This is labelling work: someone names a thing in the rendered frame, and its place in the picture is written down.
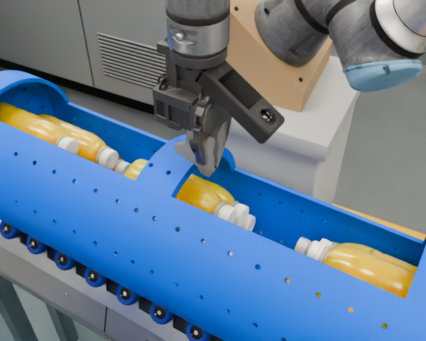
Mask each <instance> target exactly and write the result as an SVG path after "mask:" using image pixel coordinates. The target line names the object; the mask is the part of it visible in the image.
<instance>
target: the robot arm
mask: <svg viewBox="0 0 426 341"><path fill-rule="evenodd" d="M230 2H231V0H165V5H166V23H167V35H168V36H167V37H166V38H165V39H164V40H161V41H158V42H157V43H156V44H157V52H158V53H160V54H163V55H165V57H166V72H165V73H164V74H166V76H164V74H163V75H161V76H160V77H162V76H163V78H162V79H161V80H160V77H159V78H158V85H157V86H156V87H155V88H153V89H152V92H153V106H154V113H155V121H156V122H159V123H162V124H165V125H167V127H169V128H171V129H174V130H177V131H180V130H181V129H186V130H188V131H187V133H186V141H184V142H176V143H175V145H174V149H175V151H176V153H177V154H179V155H180V156H182V157H184V158H185V159H187V160H188V161H190V162H192V163H193V164H195V165H196V166H197V167H198V169H199V171H200V173H201V174H203V175H204V176H206V177H210V175H211V174H212V173H213V172H214V171H215V170H216V169H217V168H218V165H219V163H220V159H221V157H222V153H223V151H224V147H225V143H226V140H227V138H228V134H229V129H230V125H231V119H232V117H233V118H234V119H235V120H236V121H237V122H238V123H239V124H240V125H241V126H242V127H243V128H244V129H245V130H246V131H247V132H248V133H249V134H250V135H251V136H252V137H253V138H254V139H255V140H256V141H257V142H258V143H265V142H266V141H267V140H268V139H269V138H270V137H271V136H272V135H273V134H274V133H275V132H276V131H277V130H278V129H279V127H280V126H281V125H282V124H283V123H284V122H285V118H284V117H283V116H282V115H281V114H280V113H279V112H278V111H277V110H276V109H275V108H274V107H273V106H272V105H271V104H270V103H269V102H268V101H267V100H266V99H265V98H264V97H263V96H261V94H259V92H257V90H255V89H254V88H253V87H252V86H251V85H250V84H249V83H248V82H247V81H246V80H245V79H244V78H243V77H242V76H241V75H240V74H239V73H238V72H237V71H236V70H235V69H234V68H233V67H232V66H231V65H230V64H229V63H228V62H227V61H226V58H227V45H228V44H229V29H230ZM254 19H255V24H256V28H257V30H258V33H259V35H260V37H261V39H262V40H263V41H264V43H265V45H266V46H267V47H268V48H269V49H270V51H271V52H272V53H273V54H274V55H275V56H276V57H278V58H279V59H280V60H281V61H283V62H285V63H286V64H289V65H290V66H295V67H300V66H304V65H305V64H307V63H308V62H309V61H311V60H312V59H313V58H314V57H315V56H316V54H317V53H318V51H319V50H320V49H321V47H322V46H323V44H324V43H325V41H326V40H327V39H328V37H329V35H331V38H332V41H333V44H334V46H335V50H336V52H337V55H338V58H339V60H340V63H341V66H342V68H343V69H342V72H343V73H344V74H345V76H346V78H347V80H348V83H349V85H350V86H351V88H353V89H354V90H356V91H359V92H373V91H380V90H384V89H389V88H392V87H395V86H398V85H401V84H403V83H405V82H408V81H410V80H411V79H413V78H415V77H416V76H418V75H419V74H420V73H421V71H422V69H423V67H422V61H421V60H419V57H421V56H422V55H423V54H424V53H426V0H262V1H261V2H259V4H257V6H256V8H255V12H254ZM162 85H164V86H163V87H162V88H161V86H162ZM157 102H158V104H157Z"/></svg>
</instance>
